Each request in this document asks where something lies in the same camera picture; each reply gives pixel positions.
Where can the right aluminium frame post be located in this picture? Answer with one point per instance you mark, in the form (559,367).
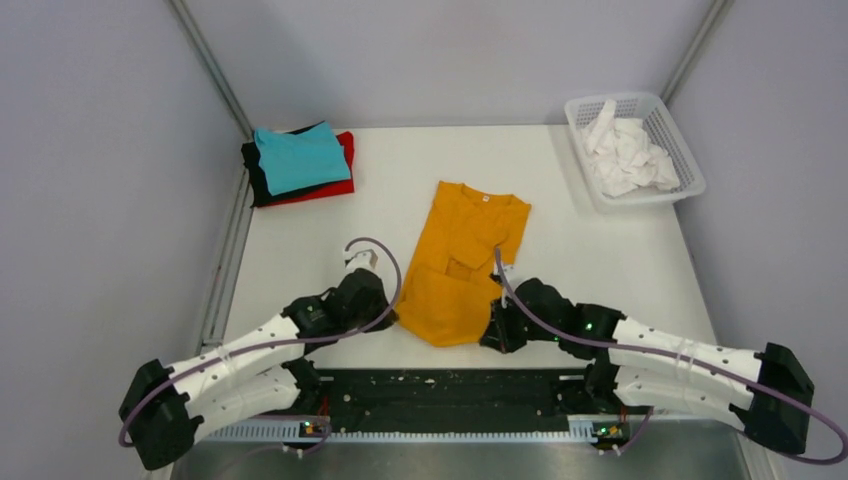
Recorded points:
(710,23)

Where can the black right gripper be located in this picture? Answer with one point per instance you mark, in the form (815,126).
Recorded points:
(498,333)

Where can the white plastic laundry basket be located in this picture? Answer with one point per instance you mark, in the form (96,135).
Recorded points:
(662,131)

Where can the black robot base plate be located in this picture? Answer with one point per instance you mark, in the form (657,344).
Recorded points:
(441,401)

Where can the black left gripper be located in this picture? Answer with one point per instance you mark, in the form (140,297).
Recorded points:
(384,307)

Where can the white crumpled t shirt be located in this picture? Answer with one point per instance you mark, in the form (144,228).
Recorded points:
(621,156)

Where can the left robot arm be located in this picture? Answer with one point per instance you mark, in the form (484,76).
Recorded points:
(168,409)

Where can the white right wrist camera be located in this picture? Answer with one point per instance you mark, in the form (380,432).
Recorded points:
(502,275)

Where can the teal folded t shirt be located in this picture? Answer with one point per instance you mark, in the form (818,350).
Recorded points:
(295,161)

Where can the black folded t shirt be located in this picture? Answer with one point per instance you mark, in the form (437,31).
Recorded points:
(257,178)

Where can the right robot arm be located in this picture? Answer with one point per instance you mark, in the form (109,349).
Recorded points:
(634,365)

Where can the aluminium frame post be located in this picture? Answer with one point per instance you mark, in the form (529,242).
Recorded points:
(201,48)
(710,23)

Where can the orange t shirt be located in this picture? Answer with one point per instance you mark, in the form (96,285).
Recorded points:
(446,295)

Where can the red folded t shirt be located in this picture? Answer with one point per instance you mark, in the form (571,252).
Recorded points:
(347,141)

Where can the left aluminium frame post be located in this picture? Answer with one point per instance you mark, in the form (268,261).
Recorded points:
(201,48)

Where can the aluminium table side rail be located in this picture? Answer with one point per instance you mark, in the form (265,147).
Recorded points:
(215,312)

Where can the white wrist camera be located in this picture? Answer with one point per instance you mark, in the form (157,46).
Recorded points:
(361,259)
(502,275)

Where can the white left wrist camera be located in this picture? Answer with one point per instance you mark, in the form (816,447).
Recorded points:
(361,259)

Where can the white slotted cable duct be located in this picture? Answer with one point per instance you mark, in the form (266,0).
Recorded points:
(257,431)

